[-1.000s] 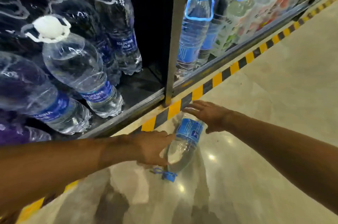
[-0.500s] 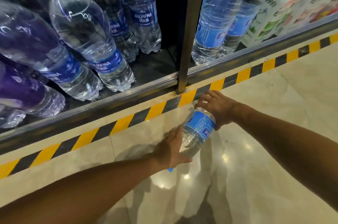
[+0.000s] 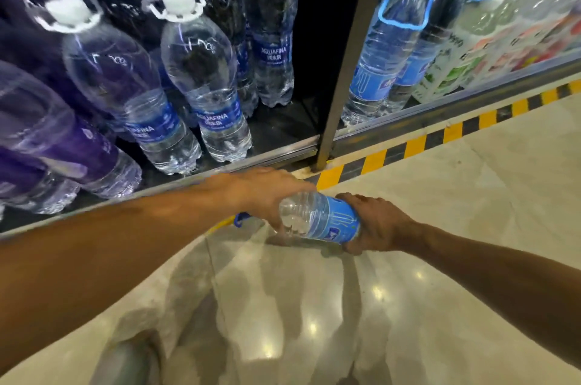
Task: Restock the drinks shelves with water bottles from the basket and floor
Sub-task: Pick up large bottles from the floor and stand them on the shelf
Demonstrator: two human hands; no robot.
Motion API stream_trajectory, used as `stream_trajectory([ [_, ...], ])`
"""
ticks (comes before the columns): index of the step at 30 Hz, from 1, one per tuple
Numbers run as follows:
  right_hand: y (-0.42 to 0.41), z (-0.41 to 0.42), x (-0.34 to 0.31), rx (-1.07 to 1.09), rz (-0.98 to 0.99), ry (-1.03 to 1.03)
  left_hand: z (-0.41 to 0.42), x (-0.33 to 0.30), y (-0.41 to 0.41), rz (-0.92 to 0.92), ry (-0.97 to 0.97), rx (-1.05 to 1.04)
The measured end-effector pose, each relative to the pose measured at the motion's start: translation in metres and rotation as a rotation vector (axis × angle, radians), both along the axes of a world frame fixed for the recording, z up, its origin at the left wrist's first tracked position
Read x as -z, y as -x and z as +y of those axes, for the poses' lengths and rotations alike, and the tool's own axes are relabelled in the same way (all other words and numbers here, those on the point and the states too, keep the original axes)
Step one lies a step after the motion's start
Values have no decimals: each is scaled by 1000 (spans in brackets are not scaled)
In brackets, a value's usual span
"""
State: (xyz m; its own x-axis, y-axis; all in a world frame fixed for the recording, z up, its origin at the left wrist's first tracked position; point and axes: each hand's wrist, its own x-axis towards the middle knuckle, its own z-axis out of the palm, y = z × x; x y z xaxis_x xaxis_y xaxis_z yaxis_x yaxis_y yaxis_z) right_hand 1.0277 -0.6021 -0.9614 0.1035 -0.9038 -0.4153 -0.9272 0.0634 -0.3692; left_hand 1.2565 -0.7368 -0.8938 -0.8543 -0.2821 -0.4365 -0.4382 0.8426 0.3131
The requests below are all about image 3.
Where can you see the blue-cap large water bottle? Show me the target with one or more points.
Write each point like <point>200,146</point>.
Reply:
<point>327,217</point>

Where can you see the row of pale label large drinks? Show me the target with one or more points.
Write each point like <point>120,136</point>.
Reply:
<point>499,35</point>

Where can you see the black opposite shelf unit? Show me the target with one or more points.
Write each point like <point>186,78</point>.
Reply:
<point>356,58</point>

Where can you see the person's left forearm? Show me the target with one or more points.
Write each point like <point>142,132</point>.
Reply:
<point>91,262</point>

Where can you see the person's left hand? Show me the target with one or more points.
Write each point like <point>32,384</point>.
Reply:
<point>258,189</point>

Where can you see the cluster of blue label large bottles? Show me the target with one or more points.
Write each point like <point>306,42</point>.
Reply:
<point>272,12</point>

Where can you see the large blue cap water bottle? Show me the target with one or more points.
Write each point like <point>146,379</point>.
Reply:
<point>386,49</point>
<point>435,35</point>

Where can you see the white-cap Aquafina large bottle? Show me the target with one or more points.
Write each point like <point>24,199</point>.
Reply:
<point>118,80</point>

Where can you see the person's right hand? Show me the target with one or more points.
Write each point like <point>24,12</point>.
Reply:
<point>386,228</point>

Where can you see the person's right forearm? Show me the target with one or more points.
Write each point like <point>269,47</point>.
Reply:
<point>499,276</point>

